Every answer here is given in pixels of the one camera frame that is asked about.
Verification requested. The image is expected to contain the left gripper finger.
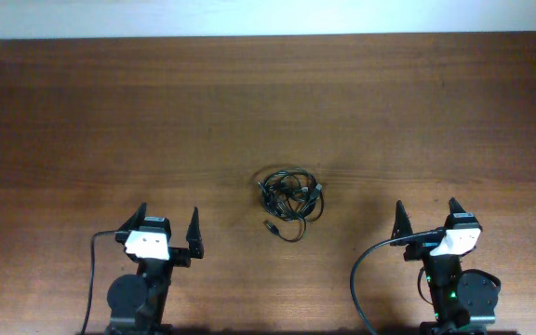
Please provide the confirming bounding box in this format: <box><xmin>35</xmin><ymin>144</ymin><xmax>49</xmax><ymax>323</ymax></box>
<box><xmin>186</xmin><ymin>207</ymin><xmax>204</xmax><ymax>259</ymax></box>
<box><xmin>118</xmin><ymin>202</ymin><xmax>147</xmax><ymax>232</ymax></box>

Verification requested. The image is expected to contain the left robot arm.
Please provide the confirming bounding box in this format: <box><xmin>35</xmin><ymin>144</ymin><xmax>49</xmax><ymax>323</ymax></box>
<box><xmin>105</xmin><ymin>203</ymin><xmax>204</xmax><ymax>335</ymax></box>

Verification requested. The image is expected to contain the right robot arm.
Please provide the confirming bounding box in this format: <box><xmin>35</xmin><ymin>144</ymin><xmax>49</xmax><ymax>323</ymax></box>
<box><xmin>391</xmin><ymin>198</ymin><xmax>502</xmax><ymax>335</ymax></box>

